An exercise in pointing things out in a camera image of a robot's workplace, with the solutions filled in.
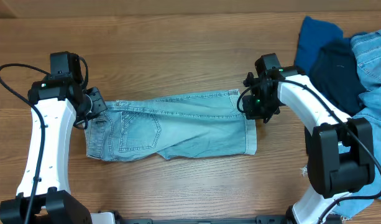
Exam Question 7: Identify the light blue denim shorts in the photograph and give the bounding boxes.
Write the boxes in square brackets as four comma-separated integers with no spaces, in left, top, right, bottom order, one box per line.
[85,89,257,162]

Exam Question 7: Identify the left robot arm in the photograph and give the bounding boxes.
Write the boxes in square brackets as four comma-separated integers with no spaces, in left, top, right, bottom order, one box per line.
[0,52,120,224]

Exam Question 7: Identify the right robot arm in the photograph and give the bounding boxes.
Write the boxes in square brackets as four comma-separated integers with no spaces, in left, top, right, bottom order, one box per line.
[237,54,375,223]

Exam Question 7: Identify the dark navy garment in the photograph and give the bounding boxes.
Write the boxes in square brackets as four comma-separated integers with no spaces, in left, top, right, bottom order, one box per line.
[309,39,366,116]

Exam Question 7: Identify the blue shirt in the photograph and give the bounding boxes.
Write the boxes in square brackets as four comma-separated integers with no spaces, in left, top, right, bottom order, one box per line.
[295,16,351,76]

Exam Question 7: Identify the blue denim jeans pile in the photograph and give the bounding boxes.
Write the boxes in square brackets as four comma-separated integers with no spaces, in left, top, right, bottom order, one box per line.
[300,28,381,220]

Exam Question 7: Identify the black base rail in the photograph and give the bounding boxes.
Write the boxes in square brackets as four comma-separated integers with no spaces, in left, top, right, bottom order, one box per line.
[116,215,293,224]

